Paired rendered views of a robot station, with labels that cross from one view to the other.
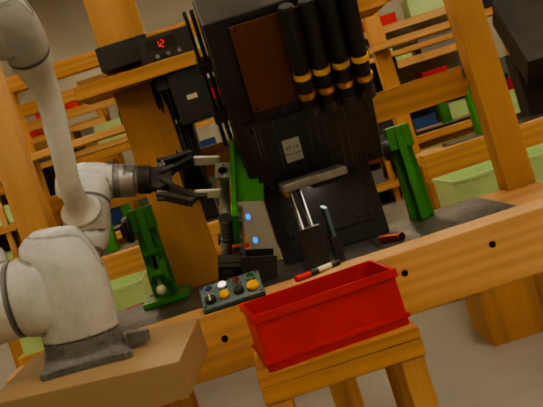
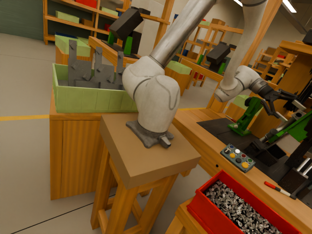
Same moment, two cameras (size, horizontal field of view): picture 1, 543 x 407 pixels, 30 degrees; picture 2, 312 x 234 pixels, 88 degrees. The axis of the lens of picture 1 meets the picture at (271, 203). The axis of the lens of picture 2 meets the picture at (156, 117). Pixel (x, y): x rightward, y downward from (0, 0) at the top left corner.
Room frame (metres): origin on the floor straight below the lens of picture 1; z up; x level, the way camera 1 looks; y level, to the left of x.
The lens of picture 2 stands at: (1.55, -0.05, 1.36)
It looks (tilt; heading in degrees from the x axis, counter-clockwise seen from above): 27 degrees down; 47
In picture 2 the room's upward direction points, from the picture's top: 18 degrees clockwise
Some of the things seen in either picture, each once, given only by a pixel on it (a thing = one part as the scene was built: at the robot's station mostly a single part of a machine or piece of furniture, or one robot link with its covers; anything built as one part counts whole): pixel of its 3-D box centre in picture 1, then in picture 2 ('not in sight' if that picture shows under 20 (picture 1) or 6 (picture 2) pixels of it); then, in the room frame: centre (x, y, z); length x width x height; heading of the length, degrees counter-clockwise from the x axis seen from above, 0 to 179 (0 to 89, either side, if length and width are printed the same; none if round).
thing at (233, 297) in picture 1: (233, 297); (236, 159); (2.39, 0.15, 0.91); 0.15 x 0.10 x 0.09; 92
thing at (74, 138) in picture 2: not in sight; (96, 138); (2.01, 1.09, 0.39); 0.68 x 0.52 x 0.79; 172
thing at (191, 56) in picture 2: not in sight; (186, 48); (6.73, 4.98, 1.13); 2.48 x 0.54 x 2.27; 90
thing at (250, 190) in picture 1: (245, 176); (304, 126); (2.63, 0.04, 1.17); 0.13 x 0.12 x 0.20; 92
